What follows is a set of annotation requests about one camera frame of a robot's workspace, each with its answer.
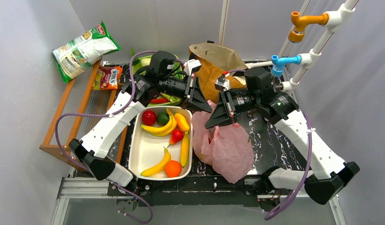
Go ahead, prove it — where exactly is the pink plastic grocery bag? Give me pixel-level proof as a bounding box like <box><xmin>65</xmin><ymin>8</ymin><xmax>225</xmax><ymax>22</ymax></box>
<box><xmin>191</xmin><ymin>111</ymin><xmax>254</xmax><ymax>184</ymax></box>

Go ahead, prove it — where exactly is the brown paper bag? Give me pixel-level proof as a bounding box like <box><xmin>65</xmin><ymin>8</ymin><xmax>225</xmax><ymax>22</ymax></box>
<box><xmin>189</xmin><ymin>42</ymin><xmax>248</xmax><ymax>103</ymax></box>

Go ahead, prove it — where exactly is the green chips bag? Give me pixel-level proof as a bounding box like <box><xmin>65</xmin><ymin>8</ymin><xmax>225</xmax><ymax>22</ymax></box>
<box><xmin>52</xmin><ymin>22</ymin><xmax>121</xmax><ymax>83</ymax></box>

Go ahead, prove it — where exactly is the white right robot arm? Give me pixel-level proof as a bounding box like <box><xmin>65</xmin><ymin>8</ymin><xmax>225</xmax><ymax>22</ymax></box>
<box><xmin>205</xmin><ymin>67</ymin><xmax>360</xmax><ymax>205</ymax></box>

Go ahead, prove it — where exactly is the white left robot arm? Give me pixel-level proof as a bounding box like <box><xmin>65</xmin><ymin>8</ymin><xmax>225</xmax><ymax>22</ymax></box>
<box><xmin>68</xmin><ymin>51</ymin><xmax>212</xmax><ymax>187</ymax></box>

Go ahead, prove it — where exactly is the yellow banana by bag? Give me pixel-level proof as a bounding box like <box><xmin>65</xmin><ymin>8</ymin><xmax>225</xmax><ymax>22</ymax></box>
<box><xmin>180</xmin><ymin>132</ymin><xmax>190</xmax><ymax>167</ymax></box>

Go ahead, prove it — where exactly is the orange candy bag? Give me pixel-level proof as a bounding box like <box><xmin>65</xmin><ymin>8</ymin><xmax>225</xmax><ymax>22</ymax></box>
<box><xmin>92</xmin><ymin>66</ymin><xmax>123</xmax><ymax>90</ymax></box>

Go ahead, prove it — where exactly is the red chili pepper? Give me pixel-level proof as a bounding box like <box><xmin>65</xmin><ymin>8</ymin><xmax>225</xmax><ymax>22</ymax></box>
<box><xmin>150</xmin><ymin>98</ymin><xmax>170</xmax><ymax>105</ymax></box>

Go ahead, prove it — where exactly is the orange mango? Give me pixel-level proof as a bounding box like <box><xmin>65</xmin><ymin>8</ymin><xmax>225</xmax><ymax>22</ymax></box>
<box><xmin>174</xmin><ymin>113</ymin><xmax>190</xmax><ymax>133</ymax></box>

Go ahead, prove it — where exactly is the green lime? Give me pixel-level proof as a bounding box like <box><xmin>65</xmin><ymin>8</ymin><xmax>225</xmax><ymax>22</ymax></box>
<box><xmin>156</xmin><ymin>112</ymin><xmax>170</xmax><ymax>126</ymax></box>

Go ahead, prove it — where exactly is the red apple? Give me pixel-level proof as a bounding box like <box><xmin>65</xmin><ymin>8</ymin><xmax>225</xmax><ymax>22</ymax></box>
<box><xmin>141</xmin><ymin>110</ymin><xmax>156</xmax><ymax>126</ymax></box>

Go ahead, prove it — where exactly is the green vegetable tray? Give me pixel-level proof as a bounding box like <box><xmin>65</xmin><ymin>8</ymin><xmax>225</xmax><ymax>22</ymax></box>
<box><xmin>131</xmin><ymin>52</ymin><xmax>184</xmax><ymax>107</ymax></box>

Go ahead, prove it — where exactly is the yellow banana bunch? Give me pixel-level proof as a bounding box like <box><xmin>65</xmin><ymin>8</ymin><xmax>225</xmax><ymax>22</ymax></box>
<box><xmin>141</xmin><ymin>108</ymin><xmax>177</xmax><ymax>136</ymax></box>

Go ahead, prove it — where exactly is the blue faucet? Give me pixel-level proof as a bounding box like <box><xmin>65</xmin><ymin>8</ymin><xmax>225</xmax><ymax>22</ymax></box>
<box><xmin>271</xmin><ymin>55</ymin><xmax>302</xmax><ymax>77</ymax></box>

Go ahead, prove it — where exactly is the white fruit tray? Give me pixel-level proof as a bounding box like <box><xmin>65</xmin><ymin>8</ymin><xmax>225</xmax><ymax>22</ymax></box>
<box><xmin>127</xmin><ymin>113</ymin><xmax>193</xmax><ymax>181</ymax></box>

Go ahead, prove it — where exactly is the orange fruit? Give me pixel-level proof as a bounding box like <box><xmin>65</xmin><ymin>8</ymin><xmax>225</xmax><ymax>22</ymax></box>
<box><xmin>164</xmin><ymin>160</ymin><xmax>183</xmax><ymax>178</ymax></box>

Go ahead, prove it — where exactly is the single yellow banana lower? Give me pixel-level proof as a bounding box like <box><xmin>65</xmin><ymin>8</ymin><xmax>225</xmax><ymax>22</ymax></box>
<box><xmin>141</xmin><ymin>148</ymin><xmax>171</xmax><ymax>177</ymax></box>

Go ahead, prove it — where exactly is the orange faucet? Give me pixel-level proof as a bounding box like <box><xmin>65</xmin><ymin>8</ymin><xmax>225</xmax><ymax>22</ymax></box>
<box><xmin>288</xmin><ymin>11</ymin><xmax>329</xmax><ymax>43</ymax></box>

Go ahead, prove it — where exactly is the wooden rack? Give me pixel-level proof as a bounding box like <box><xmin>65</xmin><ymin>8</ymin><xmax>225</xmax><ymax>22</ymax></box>
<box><xmin>39</xmin><ymin>57</ymin><xmax>131</xmax><ymax>172</ymax></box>

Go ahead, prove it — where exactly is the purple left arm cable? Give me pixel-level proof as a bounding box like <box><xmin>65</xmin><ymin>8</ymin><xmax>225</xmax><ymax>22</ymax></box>
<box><xmin>54</xmin><ymin>50</ymin><xmax>154</xmax><ymax>224</ymax></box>

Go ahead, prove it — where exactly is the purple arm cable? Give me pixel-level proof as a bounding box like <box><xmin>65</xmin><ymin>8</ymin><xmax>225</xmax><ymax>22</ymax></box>
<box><xmin>54</xmin><ymin>50</ymin><xmax>154</xmax><ymax>224</ymax></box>
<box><xmin>226</xmin><ymin>68</ymin><xmax>313</xmax><ymax>221</ymax></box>

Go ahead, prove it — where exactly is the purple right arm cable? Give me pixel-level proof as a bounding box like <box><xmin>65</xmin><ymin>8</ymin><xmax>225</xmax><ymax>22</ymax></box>
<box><xmin>226</xmin><ymin>68</ymin><xmax>313</xmax><ymax>221</ymax></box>

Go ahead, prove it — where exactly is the aluminium base frame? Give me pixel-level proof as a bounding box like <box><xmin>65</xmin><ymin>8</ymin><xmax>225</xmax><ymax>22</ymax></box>
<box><xmin>51</xmin><ymin>67</ymin><xmax>347</xmax><ymax>225</ymax></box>

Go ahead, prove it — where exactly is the white pipe frame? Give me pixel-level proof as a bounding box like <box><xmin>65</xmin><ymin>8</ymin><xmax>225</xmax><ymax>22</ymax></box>
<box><xmin>246</xmin><ymin>0</ymin><xmax>361</xmax><ymax>94</ymax></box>

